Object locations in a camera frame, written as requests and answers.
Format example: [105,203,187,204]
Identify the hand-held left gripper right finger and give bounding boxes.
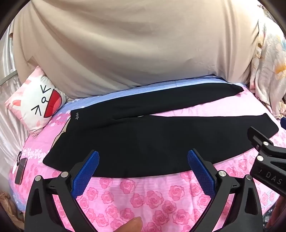
[187,149,262,232]

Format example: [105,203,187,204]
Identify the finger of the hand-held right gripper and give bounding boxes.
[247,126,286,160]

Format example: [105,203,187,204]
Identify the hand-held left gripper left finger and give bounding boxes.
[24,150,100,232]

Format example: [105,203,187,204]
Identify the black pants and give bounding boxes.
[42,82,279,179]

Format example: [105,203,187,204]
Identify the person's left hand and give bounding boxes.
[115,216,143,232]

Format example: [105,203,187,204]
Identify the pink rose-print bedsheet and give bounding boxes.
[9,75,282,232]

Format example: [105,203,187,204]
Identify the black smartphone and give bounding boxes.
[14,157,28,185]

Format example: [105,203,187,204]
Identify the pale floral blanket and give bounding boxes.
[249,20,286,120]

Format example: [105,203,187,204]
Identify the white satin curtain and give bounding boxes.
[0,22,29,161]

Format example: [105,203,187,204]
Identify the cat face pillow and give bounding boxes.
[5,66,68,136]

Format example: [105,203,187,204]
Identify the metal bed rail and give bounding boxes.
[0,71,19,85]

